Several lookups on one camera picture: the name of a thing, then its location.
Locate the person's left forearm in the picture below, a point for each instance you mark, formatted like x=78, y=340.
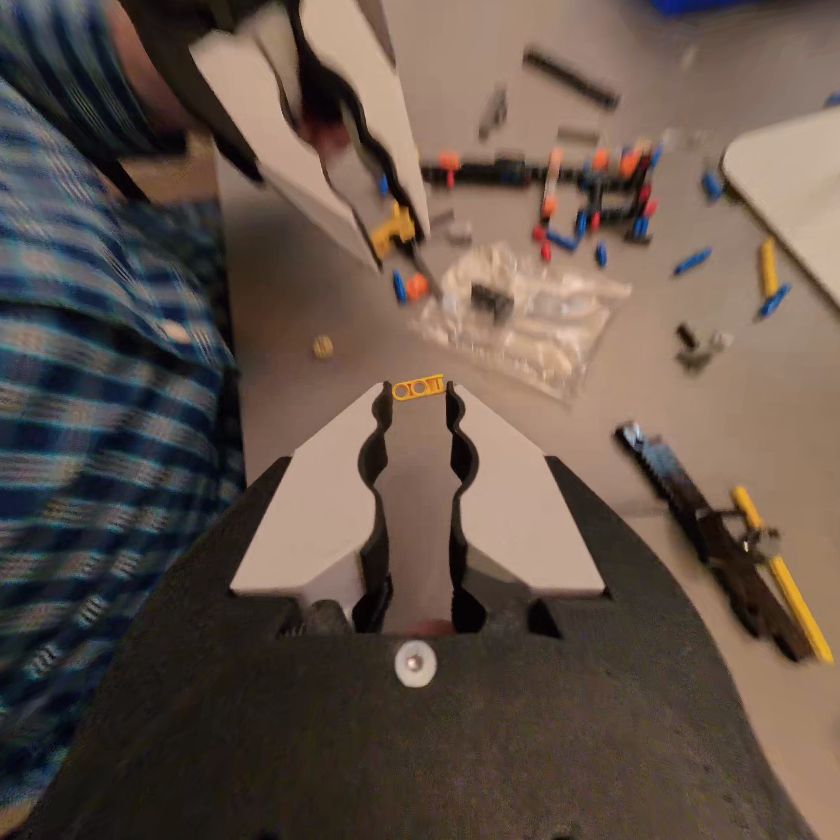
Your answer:
x=65, y=52

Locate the orange lego connector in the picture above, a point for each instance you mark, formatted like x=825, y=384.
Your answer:
x=417, y=287

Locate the small tan lego gear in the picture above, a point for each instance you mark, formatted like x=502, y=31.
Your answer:
x=323, y=346

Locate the long yellow lego axle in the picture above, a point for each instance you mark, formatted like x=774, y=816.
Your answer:
x=787, y=583

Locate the white book stand wooden board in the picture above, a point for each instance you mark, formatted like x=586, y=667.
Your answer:
x=787, y=170

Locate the small yellow lego piece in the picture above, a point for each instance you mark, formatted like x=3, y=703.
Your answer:
x=394, y=229

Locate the light grey lego connector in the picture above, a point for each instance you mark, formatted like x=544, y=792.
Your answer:
x=460, y=233

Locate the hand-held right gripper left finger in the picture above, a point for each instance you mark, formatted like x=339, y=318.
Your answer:
x=308, y=525

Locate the olive grey lego connector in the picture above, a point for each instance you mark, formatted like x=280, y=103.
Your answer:
x=694, y=361

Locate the dark grey lego rod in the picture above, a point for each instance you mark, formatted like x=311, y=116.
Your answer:
x=577, y=136

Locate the clear plastic zip bag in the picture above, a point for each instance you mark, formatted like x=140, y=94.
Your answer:
x=558, y=328

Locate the grey lego liftarm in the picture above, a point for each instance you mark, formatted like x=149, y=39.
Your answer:
x=493, y=115

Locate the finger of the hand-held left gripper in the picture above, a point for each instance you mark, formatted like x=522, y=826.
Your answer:
x=374, y=79
x=249, y=98

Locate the long black lego beam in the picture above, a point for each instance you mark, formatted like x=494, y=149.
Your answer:
x=571, y=77

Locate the light grey lego stud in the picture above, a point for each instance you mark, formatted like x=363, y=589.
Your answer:
x=722, y=342

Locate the yellow lego pin connector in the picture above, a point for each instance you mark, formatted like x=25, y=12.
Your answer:
x=420, y=388

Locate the black lego frame assembly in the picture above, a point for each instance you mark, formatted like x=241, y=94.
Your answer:
x=499, y=172

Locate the person's torso in plaid shirt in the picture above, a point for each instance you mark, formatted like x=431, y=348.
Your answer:
x=98, y=394

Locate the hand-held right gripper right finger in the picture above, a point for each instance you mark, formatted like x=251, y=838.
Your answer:
x=525, y=525

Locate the black lego rack assembly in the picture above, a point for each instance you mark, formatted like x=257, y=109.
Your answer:
x=689, y=505

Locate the dark grey lego beam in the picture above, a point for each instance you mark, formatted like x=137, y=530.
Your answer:
x=492, y=298

